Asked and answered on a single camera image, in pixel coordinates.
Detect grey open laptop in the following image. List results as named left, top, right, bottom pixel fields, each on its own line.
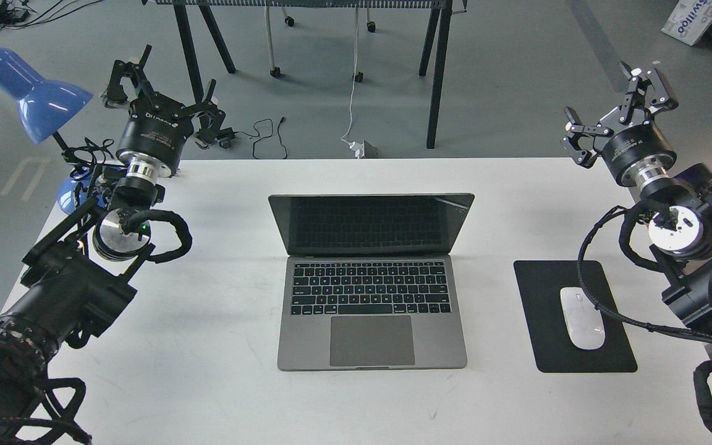
left=268, top=193, right=475, bottom=371

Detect white rolling chair legs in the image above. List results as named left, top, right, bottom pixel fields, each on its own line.
left=280, top=1, right=376, bottom=85

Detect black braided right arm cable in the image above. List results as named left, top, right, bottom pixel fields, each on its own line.
left=577, top=205, right=712, bottom=445

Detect black mouse pad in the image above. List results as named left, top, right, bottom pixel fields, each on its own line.
left=514, top=260, right=638, bottom=373

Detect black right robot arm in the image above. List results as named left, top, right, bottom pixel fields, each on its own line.
left=561, top=62, right=712, bottom=344

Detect white power adapter with cable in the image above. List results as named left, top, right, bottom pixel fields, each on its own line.
left=340, top=6, right=379, bottom=159

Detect blue desk lamp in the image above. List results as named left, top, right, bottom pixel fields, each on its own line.
left=0, top=48, right=93, bottom=214

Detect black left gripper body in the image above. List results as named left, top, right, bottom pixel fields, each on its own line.
left=116, top=99, right=194, bottom=170

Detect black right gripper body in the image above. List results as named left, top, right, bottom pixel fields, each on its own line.
left=596, top=110, right=676, bottom=188

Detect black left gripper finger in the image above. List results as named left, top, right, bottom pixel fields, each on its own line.
left=176, top=79, right=226, bottom=148
left=101, top=44, right=160, bottom=111

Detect white cardboard box with print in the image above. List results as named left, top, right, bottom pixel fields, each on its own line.
left=661, top=0, right=712, bottom=47

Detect black cable bundle top left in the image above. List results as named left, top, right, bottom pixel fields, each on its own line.
left=0, top=0, right=106, bottom=57

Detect black trestle table background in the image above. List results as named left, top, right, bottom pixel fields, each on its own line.
left=158, top=1, right=463, bottom=150

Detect black cable on floor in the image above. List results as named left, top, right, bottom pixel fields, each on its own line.
left=232, top=116, right=289, bottom=161

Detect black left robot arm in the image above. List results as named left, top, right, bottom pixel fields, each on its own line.
left=0, top=47, right=226, bottom=444

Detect white computer mouse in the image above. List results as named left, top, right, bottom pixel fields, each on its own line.
left=559, top=287, right=606, bottom=351

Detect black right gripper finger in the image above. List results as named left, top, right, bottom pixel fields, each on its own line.
left=560, top=106, right=615, bottom=169
left=618, top=61, right=680, bottom=126

